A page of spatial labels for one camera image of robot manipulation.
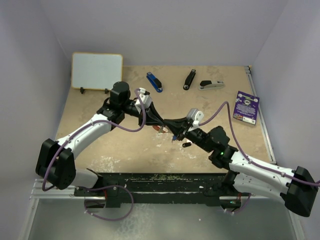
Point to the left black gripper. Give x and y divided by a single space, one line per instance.
154 118

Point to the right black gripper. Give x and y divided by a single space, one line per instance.
179 125

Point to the key with black tag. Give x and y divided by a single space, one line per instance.
186 144

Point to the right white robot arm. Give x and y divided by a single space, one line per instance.
295 188

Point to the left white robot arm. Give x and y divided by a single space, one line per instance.
56 160

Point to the blue stapler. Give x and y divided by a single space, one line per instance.
155 82

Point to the grey black stapler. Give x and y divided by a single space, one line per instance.
209 85

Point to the purple card package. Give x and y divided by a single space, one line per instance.
246 108

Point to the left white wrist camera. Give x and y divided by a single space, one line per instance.
143 98

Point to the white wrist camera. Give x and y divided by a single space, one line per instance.
143 98
195 115

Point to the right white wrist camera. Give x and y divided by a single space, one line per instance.
195 115

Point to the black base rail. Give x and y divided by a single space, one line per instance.
210 189

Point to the small whiteboard yellow frame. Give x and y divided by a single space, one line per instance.
96 71

